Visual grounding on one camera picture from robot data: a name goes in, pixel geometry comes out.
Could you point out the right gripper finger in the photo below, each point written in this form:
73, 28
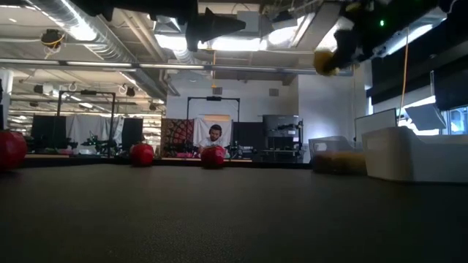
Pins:
349, 51

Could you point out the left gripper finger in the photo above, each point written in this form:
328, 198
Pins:
208, 27

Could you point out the yellow toy lemon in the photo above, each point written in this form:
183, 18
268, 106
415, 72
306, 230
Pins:
322, 65

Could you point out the ceiling light panel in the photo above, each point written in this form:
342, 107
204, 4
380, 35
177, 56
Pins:
234, 44

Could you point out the grey ceiling box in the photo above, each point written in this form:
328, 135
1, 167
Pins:
248, 22

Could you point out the grey ceiling pipe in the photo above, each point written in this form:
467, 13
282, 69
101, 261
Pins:
237, 68

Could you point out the white board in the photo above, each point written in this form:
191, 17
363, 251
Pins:
376, 126

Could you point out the grey tilted screen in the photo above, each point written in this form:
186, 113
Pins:
426, 117

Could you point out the black equipment cabinet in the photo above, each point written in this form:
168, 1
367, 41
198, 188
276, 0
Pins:
279, 124

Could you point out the white hanging sheet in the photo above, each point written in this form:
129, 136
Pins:
84, 128
201, 128

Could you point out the person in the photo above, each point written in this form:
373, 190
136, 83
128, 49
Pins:
215, 139

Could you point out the clear plastic basket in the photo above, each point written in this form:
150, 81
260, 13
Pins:
336, 162

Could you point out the black standing panel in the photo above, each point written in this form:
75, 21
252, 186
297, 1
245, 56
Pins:
248, 137
132, 131

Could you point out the white plastic basket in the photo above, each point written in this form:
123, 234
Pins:
402, 160

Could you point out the pink cloth bundle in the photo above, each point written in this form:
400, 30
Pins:
186, 155

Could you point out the green background robot arms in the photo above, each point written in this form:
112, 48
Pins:
98, 144

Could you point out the large silver duct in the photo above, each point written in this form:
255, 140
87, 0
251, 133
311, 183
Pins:
321, 29

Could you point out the silver ventilation duct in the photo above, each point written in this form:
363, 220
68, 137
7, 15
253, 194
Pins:
91, 25

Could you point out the grey wall vent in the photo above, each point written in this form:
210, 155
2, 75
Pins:
217, 91
273, 92

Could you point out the black gantry frame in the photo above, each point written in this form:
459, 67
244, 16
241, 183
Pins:
87, 92
214, 98

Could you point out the black wall screen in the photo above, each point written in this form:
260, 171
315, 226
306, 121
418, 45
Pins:
449, 91

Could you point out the patterned wall tapestry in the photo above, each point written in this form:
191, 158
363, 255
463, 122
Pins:
175, 135

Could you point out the black aluminium table frame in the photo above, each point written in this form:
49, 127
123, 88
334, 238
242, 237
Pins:
91, 162

